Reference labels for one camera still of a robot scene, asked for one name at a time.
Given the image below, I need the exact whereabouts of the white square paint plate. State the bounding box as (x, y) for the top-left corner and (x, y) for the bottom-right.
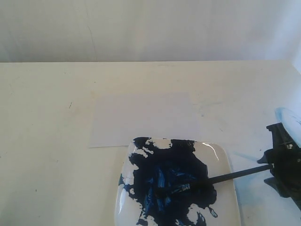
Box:
(114, 137), (241, 226)

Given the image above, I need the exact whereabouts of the black paintbrush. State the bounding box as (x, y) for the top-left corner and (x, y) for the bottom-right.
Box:
(155, 164), (275, 196)

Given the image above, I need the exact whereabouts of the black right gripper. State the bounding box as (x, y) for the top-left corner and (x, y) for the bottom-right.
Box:
(257, 123), (301, 200)

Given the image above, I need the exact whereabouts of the white paper sheet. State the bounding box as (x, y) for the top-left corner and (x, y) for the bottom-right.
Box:
(89, 92), (201, 148)

